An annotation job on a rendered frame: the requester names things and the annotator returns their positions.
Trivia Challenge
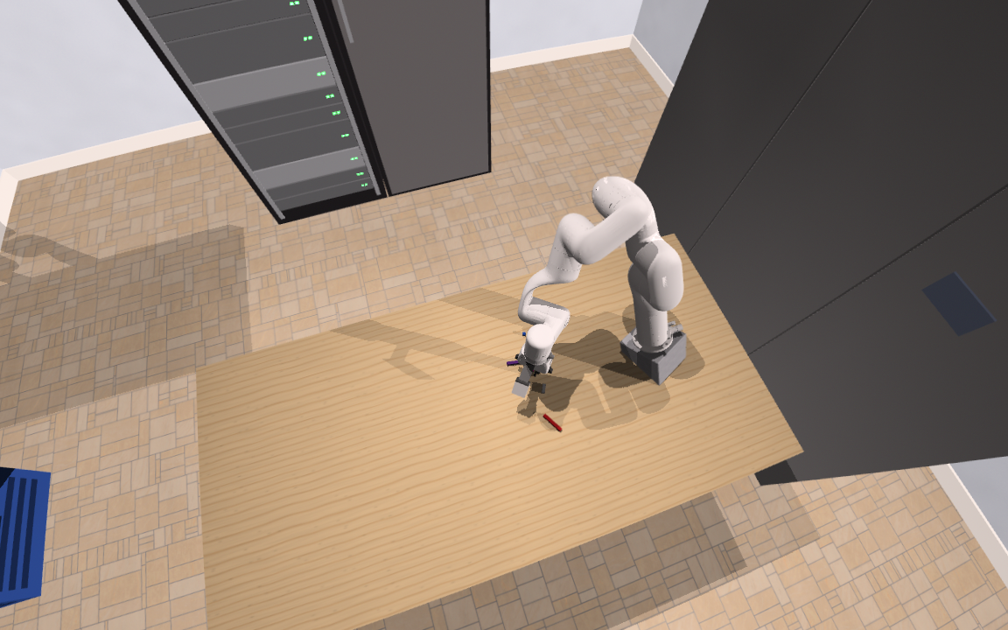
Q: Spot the red rod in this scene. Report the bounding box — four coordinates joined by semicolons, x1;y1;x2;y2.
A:
543;414;562;431

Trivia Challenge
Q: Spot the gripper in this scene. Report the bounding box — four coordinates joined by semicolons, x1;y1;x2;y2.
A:
514;343;553;377

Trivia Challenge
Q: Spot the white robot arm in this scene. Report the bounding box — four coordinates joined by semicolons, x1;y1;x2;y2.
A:
511;176;683;398

